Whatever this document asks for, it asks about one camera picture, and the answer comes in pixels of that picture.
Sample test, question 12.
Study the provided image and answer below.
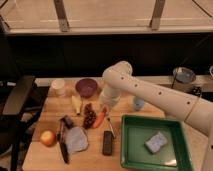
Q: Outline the grey-blue cloth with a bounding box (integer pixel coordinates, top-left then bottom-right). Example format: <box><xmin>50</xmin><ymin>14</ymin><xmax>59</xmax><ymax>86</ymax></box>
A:
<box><xmin>65</xmin><ymin>126</ymin><xmax>89</xmax><ymax>154</ymax></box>

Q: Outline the metal bowl on scale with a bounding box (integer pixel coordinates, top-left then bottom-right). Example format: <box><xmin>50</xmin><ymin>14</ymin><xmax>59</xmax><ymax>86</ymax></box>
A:
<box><xmin>173</xmin><ymin>67</ymin><xmax>196</xmax><ymax>84</ymax></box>

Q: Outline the banana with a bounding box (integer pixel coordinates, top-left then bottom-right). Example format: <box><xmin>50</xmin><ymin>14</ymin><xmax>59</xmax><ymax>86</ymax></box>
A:
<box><xmin>71</xmin><ymin>96</ymin><xmax>82</xmax><ymax>115</ymax></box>

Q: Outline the bunch of dark grapes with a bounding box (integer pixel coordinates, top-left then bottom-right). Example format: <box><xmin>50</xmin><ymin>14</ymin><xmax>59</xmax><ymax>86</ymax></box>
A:
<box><xmin>83</xmin><ymin>103</ymin><xmax>97</xmax><ymax>129</ymax></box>

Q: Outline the purple bowl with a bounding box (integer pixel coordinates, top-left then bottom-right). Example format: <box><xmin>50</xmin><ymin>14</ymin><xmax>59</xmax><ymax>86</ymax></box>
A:
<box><xmin>75</xmin><ymin>78</ymin><xmax>98</xmax><ymax>98</ymax></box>

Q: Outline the blue sponge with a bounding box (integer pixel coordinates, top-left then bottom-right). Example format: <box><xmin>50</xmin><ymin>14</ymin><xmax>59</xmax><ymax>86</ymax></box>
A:
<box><xmin>145</xmin><ymin>132</ymin><xmax>168</xmax><ymax>154</ymax></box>

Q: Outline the small black brush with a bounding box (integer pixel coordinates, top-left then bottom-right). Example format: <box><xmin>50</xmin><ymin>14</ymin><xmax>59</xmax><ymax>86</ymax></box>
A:
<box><xmin>61</xmin><ymin>115</ymin><xmax>74</xmax><ymax>129</ymax></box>

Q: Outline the black handled knife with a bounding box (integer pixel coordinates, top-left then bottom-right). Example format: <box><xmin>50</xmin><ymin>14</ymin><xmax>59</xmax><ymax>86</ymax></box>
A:
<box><xmin>58</xmin><ymin>121</ymin><xmax>69</xmax><ymax>164</ymax></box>

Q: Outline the black office chair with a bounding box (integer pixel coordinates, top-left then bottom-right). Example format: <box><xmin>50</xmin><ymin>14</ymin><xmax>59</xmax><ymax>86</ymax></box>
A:
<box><xmin>0</xmin><ymin>76</ymin><xmax>44</xmax><ymax>171</ymax></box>

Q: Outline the black rectangular block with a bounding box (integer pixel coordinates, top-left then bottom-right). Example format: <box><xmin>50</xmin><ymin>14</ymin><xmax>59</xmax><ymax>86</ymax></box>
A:
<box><xmin>102</xmin><ymin>131</ymin><xmax>113</xmax><ymax>155</ymax></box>

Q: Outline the green tray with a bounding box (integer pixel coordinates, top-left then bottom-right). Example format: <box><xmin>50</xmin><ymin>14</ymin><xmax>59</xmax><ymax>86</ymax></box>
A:
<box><xmin>120</xmin><ymin>115</ymin><xmax>193</xmax><ymax>171</ymax></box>

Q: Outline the metal fork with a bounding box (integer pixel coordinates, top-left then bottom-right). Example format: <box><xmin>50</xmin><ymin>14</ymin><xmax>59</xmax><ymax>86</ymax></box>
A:
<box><xmin>107</xmin><ymin>117</ymin><xmax>116</xmax><ymax>139</ymax></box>

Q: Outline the red yellow apple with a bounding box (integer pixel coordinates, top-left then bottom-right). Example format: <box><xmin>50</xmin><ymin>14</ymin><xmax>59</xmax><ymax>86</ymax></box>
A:
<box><xmin>40</xmin><ymin>131</ymin><xmax>55</xmax><ymax>146</ymax></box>

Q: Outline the white cup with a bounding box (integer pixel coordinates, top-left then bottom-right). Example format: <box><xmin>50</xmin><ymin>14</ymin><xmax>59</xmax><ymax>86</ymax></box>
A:
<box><xmin>51</xmin><ymin>79</ymin><xmax>66</xmax><ymax>96</ymax></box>

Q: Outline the blue cup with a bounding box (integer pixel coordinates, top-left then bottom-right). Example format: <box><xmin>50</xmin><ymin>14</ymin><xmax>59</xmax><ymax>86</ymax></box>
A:
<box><xmin>132</xmin><ymin>97</ymin><xmax>145</xmax><ymax>111</ymax></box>

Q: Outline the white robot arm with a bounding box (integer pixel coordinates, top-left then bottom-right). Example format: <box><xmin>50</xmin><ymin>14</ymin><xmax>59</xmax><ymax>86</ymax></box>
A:
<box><xmin>99</xmin><ymin>61</ymin><xmax>213</xmax><ymax>171</ymax></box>

